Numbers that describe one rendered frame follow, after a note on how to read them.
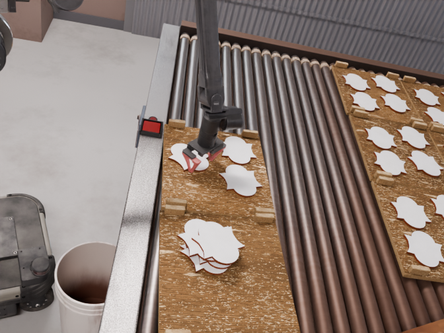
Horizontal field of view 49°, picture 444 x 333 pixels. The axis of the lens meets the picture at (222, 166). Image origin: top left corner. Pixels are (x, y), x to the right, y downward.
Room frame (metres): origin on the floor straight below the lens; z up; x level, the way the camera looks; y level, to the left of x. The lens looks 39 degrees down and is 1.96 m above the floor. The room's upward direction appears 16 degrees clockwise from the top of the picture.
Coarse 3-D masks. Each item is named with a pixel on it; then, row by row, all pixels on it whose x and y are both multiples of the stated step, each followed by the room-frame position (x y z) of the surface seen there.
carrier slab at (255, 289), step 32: (160, 224) 0.92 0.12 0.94; (224, 224) 0.99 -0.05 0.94; (256, 224) 1.03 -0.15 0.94; (160, 256) 0.81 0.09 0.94; (256, 256) 0.90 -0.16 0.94; (160, 288) 0.72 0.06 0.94; (192, 288) 0.74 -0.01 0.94; (224, 288) 0.77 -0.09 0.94; (256, 288) 0.80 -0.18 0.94; (288, 288) 0.83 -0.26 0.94; (160, 320) 0.63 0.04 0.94; (192, 320) 0.65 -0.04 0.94; (224, 320) 0.68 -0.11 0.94; (256, 320) 0.70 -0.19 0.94; (288, 320) 0.73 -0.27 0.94
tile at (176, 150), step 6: (180, 144) 1.28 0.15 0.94; (174, 150) 1.24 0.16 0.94; (180, 150) 1.25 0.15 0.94; (174, 156) 1.21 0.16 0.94; (180, 156) 1.22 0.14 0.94; (198, 156) 1.25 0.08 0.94; (204, 156) 1.25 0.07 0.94; (180, 162) 1.19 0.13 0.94; (204, 162) 1.23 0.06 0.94; (186, 168) 1.17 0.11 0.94; (198, 168) 1.18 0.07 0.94; (204, 168) 1.19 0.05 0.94
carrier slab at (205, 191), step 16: (176, 128) 1.37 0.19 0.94; (192, 128) 1.40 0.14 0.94; (256, 144) 1.41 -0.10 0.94; (208, 160) 1.25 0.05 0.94; (224, 160) 1.27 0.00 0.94; (256, 160) 1.32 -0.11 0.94; (176, 176) 1.13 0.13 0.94; (192, 176) 1.15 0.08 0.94; (208, 176) 1.17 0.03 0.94; (256, 176) 1.24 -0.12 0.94; (176, 192) 1.06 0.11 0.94; (192, 192) 1.08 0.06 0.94; (208, 192) 1.10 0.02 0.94; (224, 192) 1.12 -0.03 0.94; (256, 192) 1.16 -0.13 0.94; (192, 208) 1.01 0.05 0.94; (208, 208) 1.03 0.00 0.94; (224, 208) 1.05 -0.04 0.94; (240, 208) 1.07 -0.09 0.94; (272, 208) 1.11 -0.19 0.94
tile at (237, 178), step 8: (232, 168) 1.23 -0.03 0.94; (240, 168) 1.24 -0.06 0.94; (224, 176) 1.18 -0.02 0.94; (232, 176) 1.19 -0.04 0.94; (240, 176) 1.21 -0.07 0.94; (248, 176) 1.22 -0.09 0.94; (232, 184) 1.16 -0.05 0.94; (240, 184) 1.17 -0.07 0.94; (248, 184) 1.18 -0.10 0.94; (256, 184) 1.19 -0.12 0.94; (240, 192) 1.13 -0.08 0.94; (248, 192) 1.14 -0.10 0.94
